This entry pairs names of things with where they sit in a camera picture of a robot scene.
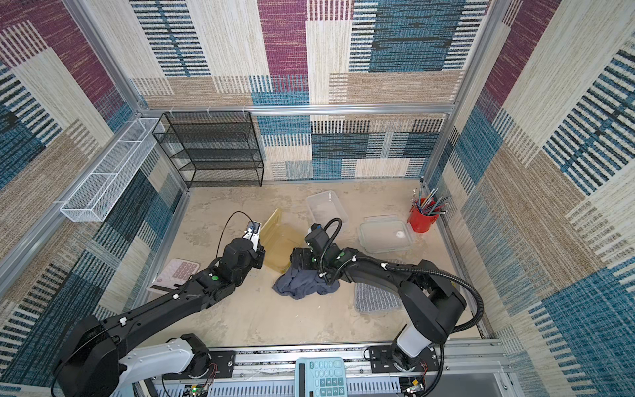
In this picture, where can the red pen holder cup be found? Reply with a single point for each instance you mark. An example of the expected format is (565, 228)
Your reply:
(421, 218)

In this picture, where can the aluminium front rail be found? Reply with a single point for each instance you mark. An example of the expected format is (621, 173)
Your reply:
(459, 357)

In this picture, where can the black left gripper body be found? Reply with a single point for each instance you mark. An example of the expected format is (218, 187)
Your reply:
(256, 261)

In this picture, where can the translucent white lunch box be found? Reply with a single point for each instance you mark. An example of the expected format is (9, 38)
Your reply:
(325, 206)

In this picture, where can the pens in red cup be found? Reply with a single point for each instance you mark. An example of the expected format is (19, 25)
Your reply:
(427, 202)

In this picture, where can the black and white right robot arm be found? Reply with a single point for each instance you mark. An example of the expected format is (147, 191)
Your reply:
(438, 303)

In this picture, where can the grey striped cloth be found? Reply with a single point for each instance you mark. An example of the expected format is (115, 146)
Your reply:
(372, 300)

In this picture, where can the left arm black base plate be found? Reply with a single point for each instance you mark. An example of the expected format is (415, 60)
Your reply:
(205, 366)

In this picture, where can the dark blue cloth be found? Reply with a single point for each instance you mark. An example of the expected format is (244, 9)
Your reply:
(299, 283)

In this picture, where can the pink calculator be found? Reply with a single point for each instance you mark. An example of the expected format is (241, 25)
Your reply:
(174, 274)

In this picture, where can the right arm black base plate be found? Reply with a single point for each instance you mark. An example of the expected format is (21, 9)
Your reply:
(385, 359)

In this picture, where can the black wire mesh shelf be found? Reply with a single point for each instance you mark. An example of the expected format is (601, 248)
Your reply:
(212, 149)

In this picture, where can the teal calculator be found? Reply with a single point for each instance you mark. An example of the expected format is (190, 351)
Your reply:
(320, 377)

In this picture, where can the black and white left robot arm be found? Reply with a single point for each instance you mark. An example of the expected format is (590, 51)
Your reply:
(89, 361)

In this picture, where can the translucent lunch box lid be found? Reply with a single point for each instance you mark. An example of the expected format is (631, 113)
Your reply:
(384, 234)

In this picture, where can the white wire mesh basket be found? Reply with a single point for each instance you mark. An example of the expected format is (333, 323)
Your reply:
(99, 191)

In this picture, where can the yellow lunch box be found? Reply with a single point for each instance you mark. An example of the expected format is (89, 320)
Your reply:
(279, 243)

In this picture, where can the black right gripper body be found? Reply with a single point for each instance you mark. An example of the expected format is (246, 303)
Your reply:
(301, 259)

